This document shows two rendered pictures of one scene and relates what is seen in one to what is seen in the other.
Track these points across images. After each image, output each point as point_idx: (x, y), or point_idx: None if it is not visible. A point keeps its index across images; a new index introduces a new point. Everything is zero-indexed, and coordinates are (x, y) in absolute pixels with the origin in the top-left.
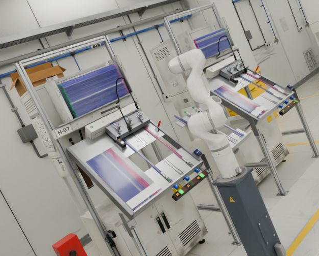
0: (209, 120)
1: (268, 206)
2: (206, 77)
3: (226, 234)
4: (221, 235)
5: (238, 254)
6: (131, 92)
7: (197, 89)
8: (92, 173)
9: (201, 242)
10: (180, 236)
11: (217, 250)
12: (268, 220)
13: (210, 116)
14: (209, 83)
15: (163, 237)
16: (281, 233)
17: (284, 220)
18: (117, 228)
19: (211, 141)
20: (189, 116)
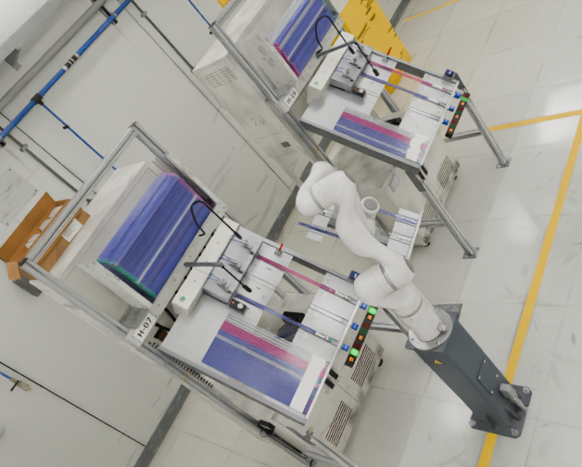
0: (389, 286)
1: (458, 283)
2: (312, 100)
3: None
4: (404, 347)
5: (440, 381)
6: (215, 206)
7: (360, 243)
8: (221, 379)
9: (379, 363)
10: (353, 378)
11: (407, 376)
12: (487, 363)
13: (391, 281)
14: (320, 113)
15: (335, 393)
16: (490, 334)
17: (488, 309)
18: (276, 422)
19: (397, 309)
20: (322, 213)
